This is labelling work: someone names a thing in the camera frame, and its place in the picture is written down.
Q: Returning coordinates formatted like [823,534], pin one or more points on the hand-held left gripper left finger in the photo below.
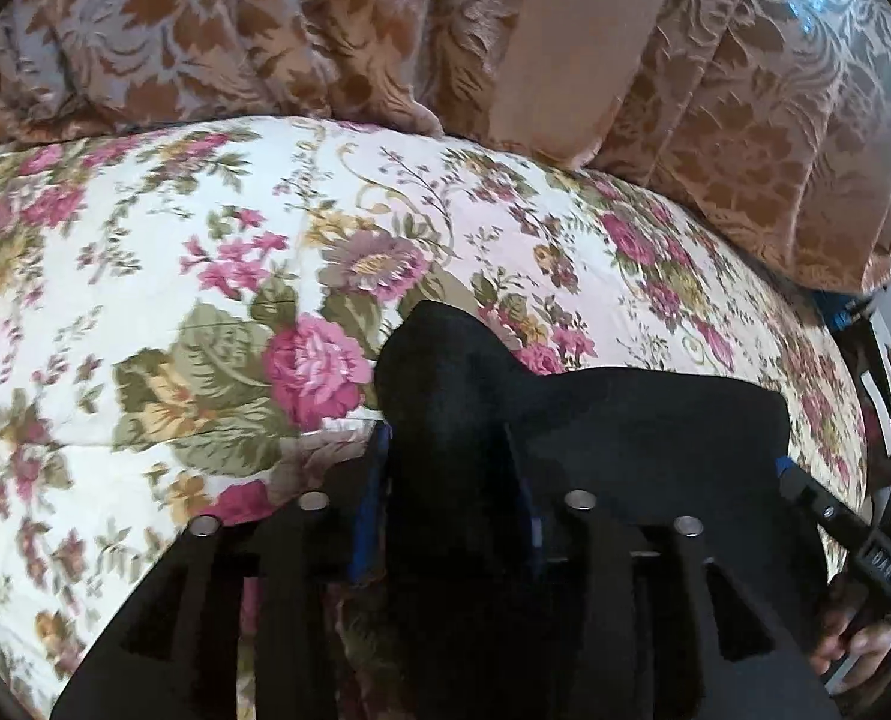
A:
[363,517]

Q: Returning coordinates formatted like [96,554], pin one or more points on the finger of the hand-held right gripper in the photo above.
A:
[820,506]

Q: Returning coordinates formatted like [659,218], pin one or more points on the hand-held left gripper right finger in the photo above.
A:
[595,555]

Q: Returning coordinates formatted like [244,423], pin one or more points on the black pants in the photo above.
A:
[453,405]

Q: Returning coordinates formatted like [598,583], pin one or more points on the person's right hand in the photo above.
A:
[873,645]

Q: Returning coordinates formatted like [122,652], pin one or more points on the blue object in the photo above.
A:
[843,307]

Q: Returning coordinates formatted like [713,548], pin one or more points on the floral bed blanket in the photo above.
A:
[153,255]

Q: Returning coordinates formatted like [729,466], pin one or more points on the plain beige cushion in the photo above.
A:
[565,52]

